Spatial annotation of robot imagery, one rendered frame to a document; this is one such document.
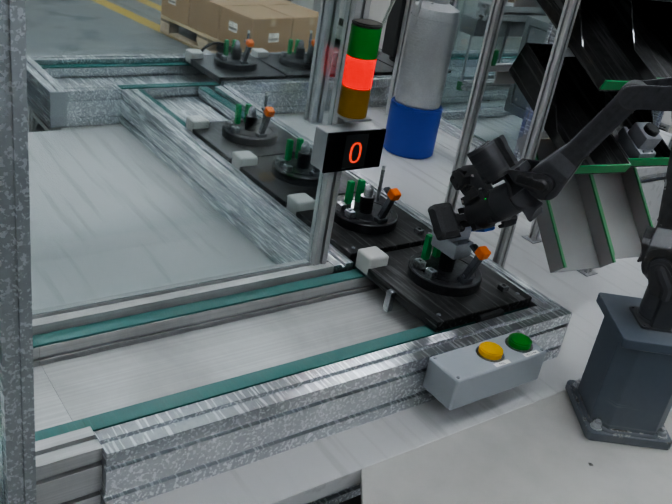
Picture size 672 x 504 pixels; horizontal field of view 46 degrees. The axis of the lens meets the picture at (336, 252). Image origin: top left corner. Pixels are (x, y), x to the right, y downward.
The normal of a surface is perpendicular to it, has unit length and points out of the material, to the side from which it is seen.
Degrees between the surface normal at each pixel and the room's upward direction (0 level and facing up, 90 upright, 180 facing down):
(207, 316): 90
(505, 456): 0
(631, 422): 90
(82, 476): 90
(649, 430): 90
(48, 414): 0
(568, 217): 45
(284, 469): 0
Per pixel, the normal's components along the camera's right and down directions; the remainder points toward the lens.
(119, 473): 0.57, 0.46
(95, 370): 0.15, -0.88
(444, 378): -0.81, 0.15
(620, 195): 0.40, -0.29
